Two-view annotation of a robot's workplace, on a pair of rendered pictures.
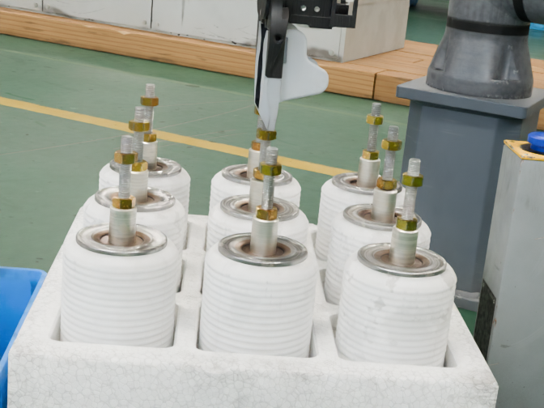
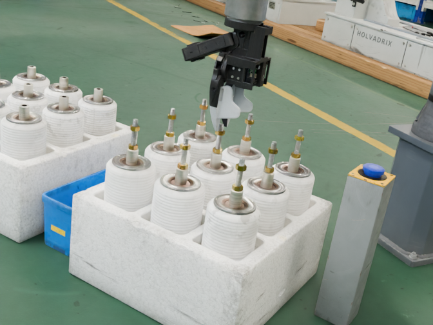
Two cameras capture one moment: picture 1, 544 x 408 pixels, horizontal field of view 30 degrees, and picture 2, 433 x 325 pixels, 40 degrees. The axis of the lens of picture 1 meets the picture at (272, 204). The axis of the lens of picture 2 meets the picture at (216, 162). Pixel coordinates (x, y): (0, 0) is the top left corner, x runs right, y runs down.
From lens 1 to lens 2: 0.61 m
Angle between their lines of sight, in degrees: 32
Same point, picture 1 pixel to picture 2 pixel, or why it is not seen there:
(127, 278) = (118, 178)
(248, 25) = not seen: outside the picture
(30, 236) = not seen: hidden behind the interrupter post
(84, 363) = (94, 207)
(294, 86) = (224, 112)
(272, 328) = (167, 216)
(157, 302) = (132, 191)
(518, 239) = (343, 216)
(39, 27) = (343, 57)
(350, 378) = (184, 247)
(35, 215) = not seen: hidden behind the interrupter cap
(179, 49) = (410, 82)
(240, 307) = (156, 203)
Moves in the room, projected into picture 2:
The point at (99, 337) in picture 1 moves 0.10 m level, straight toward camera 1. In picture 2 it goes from (108, 199) to (75, 218)
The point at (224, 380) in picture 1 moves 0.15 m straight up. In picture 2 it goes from (139, 231) to (147, 155)
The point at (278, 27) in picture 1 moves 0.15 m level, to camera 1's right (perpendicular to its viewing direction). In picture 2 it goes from (213, 83) to (283, 106)
